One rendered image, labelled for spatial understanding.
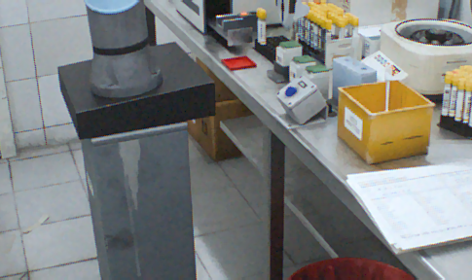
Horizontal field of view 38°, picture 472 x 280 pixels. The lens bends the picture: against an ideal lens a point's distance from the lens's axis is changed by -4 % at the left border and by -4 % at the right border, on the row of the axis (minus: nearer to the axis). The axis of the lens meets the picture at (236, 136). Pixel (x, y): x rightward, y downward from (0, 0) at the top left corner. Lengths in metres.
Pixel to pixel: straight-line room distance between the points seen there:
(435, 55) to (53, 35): 2.10
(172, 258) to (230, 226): 1.12
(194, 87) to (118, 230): 0.35
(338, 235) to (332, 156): 0.88
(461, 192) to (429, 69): 0.42
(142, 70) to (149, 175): 0.22
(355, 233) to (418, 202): 1.04
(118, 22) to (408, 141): 0.59
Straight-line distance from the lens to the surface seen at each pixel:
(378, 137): 1.25
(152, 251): 1.55
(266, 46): 1.79
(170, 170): 1.46
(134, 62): 1.39
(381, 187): 1.17
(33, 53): 3.26
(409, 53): 1.53
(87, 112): 1.38
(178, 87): 1.41
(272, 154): 1.58
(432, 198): 1.16
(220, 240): 2.60
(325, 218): 2.23
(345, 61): 1.47
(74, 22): 3.24
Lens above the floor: 1.47
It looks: 26 degrees down
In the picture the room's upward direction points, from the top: 1 degrees counter-clockwise
